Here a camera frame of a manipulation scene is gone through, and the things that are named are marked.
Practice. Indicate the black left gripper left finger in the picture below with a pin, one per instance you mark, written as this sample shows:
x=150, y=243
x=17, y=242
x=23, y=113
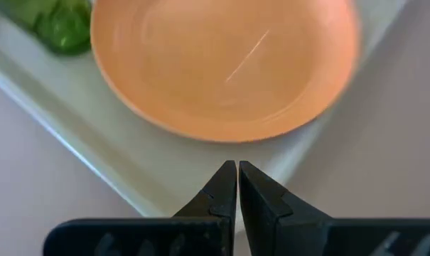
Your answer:
x=223, y=199

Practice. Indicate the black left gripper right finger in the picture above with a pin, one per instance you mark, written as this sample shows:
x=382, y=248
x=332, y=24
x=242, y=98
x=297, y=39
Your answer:
x=264, y=213

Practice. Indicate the beige tray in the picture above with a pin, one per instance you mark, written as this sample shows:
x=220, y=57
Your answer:
x=111, y=142

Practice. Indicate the green faceted cup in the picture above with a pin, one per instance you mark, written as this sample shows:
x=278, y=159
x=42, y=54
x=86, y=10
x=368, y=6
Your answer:
x=62, y=28

